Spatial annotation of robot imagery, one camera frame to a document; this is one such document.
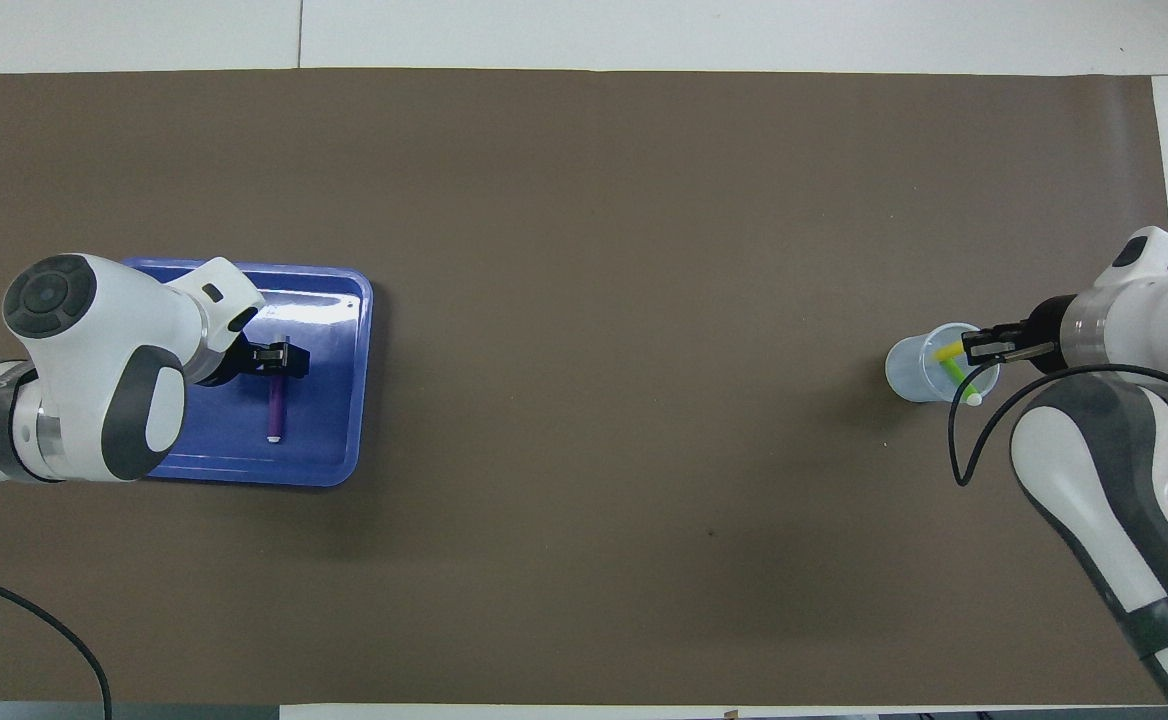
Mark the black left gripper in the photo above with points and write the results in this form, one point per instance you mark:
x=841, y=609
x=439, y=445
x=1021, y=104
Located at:
x=242, y=365

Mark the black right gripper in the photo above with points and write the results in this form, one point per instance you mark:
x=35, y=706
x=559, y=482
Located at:
x=1047, y=335

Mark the purple marker pen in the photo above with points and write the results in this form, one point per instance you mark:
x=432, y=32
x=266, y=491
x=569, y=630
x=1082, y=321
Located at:
x=275, y=410

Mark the green marker pen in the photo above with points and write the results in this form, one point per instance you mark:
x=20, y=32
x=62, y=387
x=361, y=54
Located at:
x=959, y=378

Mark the yellow marker pen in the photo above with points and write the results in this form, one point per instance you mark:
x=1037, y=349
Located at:
x=946, y=353

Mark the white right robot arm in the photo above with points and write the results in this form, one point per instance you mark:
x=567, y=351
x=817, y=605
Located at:
x=1074, y=480

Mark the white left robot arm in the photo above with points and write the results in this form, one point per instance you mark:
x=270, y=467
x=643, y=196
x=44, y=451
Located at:
x=94, y=350

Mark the blue plastic tray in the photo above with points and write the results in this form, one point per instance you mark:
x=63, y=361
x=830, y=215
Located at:
x=329, y=420

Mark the clear plastic cup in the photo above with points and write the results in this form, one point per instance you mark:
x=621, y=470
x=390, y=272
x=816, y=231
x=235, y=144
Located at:
x=909, y=370

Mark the brown table mat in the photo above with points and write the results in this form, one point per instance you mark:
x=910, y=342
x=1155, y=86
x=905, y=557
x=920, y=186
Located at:
x=584, y=300

